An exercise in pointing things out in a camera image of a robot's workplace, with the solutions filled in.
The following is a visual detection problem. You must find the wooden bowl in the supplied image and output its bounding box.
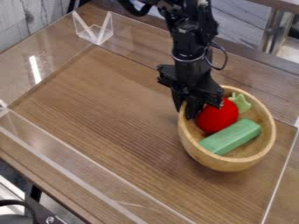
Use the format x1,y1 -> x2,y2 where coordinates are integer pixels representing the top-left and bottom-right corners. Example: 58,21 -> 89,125
177,86 -> 276,172

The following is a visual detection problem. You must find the green rectangular block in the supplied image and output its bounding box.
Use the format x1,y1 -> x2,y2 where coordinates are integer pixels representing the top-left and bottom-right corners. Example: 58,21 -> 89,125
199,119 -> 261,156

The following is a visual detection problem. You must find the red fruit with green leaf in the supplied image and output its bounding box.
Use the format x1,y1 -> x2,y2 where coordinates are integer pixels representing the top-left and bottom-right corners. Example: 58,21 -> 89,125
196,92 -> 252,134

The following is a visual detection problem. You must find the black table leg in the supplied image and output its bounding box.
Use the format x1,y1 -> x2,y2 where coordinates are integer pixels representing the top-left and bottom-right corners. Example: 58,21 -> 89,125
29,185 -> 42,202

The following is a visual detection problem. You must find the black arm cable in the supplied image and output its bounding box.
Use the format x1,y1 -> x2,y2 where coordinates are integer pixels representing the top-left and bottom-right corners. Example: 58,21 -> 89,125
203,42 -> 229,72

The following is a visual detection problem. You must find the metal frame in background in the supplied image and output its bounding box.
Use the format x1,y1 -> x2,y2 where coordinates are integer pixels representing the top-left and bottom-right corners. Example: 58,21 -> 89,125
259,9 -> 295,55

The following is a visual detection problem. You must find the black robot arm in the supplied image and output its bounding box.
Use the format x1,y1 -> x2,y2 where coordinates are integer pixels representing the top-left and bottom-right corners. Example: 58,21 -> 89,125
117,0 -> 224,119

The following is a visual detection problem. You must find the clear acrylic tray wall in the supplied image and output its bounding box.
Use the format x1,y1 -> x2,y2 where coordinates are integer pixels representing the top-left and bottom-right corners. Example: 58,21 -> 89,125
0,100 -> 195,224

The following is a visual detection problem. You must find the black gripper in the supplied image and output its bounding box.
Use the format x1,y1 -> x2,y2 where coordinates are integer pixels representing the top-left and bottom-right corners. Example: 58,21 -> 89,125
155,56 -> 225,121

